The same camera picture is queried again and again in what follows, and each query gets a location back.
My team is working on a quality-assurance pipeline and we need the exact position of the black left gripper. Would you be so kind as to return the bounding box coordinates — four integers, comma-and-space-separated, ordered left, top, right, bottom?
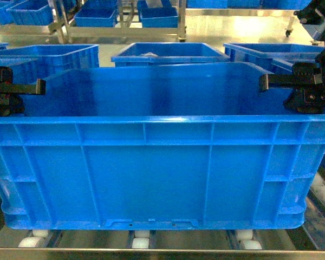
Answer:
0, 66, 46, 115

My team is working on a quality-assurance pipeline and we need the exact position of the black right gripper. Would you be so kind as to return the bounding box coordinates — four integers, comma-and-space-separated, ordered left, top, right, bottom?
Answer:
259, 62, 325, 114

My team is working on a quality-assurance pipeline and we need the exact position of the large blue plastic crate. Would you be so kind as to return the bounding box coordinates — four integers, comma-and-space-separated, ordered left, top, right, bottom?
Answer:
0, 62, 325, 230

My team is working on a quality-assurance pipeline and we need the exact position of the blue crate back right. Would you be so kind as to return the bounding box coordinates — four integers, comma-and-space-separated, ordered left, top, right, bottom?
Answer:
224, 43, 324, 71

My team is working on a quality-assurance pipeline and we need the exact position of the blue crate back left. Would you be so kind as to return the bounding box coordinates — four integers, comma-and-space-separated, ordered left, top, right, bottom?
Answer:
0, 44, 99, 84

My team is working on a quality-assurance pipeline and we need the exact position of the steel trolley with blue bins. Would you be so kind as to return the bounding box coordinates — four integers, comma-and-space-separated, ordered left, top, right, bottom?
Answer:
0, 1, 298, 43

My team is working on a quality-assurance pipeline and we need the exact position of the blue crate back centre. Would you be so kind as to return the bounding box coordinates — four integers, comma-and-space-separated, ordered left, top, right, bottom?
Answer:
111, 42, 230, 67

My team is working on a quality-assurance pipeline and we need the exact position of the steel roller shelf frame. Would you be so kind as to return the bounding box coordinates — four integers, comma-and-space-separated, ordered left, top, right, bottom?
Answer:
0, 167, 325, 260

